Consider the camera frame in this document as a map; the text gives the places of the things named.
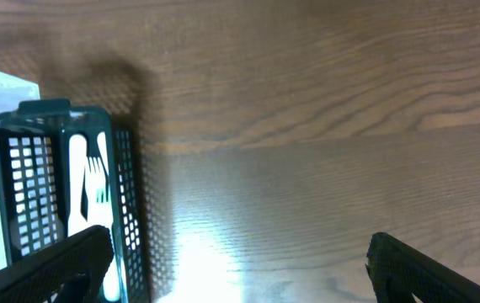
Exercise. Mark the dark green perforated basket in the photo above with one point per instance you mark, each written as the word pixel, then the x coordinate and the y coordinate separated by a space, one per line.
pixel 34 187

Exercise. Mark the white plastic spoon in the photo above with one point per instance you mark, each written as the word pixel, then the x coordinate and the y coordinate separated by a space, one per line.
pixel 78 211

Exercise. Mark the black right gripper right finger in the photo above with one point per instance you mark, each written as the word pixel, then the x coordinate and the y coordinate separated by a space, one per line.
pixel 400 273

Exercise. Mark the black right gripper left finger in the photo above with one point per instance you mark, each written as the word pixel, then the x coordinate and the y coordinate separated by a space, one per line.
pixel 71 270

